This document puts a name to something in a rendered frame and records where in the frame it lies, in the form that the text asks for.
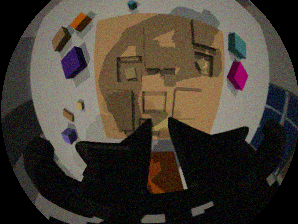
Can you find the magenta block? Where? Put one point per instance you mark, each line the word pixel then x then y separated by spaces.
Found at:
pixel 237 75

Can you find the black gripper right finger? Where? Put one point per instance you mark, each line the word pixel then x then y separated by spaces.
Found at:
pixel 196 149

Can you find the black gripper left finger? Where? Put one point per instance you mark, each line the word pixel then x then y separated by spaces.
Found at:
pixel 133 153

